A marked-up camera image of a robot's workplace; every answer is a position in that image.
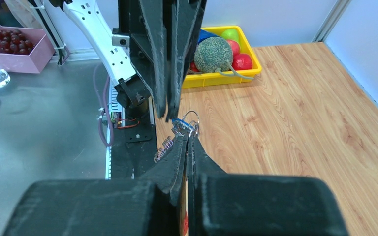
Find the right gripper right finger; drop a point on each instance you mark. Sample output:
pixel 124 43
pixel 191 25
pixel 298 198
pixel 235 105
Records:
pixel 222 204

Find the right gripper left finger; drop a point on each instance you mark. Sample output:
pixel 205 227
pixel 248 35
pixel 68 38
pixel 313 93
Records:
pixel 150 205

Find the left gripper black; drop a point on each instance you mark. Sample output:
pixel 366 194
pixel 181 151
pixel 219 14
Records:
pixel 162 38

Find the blue tag key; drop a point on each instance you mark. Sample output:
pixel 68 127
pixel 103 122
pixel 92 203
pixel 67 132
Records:
pixel 182 127

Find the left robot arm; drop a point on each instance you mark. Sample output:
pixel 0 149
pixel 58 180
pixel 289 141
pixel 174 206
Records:
pixel 111 49

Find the blue snack bag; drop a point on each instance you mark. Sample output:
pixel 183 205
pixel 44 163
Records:
pixel 203 35

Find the netted melon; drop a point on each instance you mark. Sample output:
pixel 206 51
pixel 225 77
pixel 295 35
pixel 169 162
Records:
pixel 214 55

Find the green apple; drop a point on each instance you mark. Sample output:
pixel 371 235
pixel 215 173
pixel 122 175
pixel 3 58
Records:
pixel 231 34

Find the yellow plastic bin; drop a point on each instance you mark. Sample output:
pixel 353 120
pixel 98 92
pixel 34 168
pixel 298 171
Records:
pixel 211 79

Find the red apple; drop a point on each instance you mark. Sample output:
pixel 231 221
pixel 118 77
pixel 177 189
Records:
pixel 235 47

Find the red tomato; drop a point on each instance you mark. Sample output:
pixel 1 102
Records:
pixel 242 62

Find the pink box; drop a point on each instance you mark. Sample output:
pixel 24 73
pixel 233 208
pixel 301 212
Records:
pixel 36 60

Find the red grapes bunch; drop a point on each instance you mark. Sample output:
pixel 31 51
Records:
pixel 15 42

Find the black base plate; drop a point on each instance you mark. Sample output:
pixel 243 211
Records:
pixel 135 142

